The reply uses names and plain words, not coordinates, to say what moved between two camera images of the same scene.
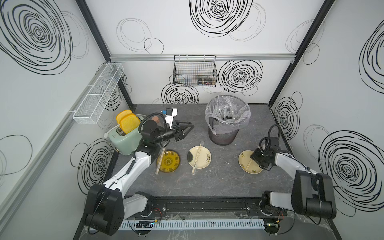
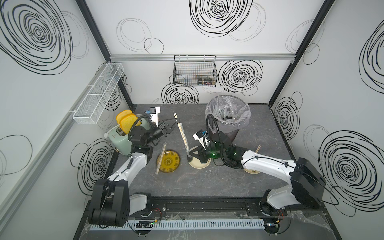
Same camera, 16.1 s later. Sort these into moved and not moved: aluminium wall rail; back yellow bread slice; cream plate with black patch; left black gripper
Moved: left black gripper
Not moved: aluminium wall rail; cream plate with black patch; back yellow bread slice
